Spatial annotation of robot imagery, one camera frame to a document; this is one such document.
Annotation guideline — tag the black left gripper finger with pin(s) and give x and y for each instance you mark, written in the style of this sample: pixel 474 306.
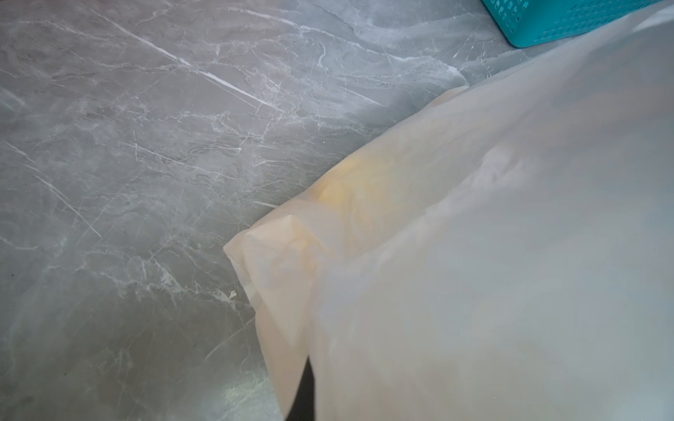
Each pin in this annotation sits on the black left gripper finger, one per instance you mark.
pixel 303 407

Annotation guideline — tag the white plastic bag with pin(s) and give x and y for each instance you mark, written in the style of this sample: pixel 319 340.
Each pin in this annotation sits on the white plastic bag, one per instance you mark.
pixel 536 280

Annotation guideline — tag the yellow fruit in bag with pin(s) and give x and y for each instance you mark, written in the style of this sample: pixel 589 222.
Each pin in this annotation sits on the yellow fruit in bag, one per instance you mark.
pixel 368 190

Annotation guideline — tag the teal plastic basket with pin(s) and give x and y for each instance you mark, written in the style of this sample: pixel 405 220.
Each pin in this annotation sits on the teal plastic basket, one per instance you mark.
pixel 527 23

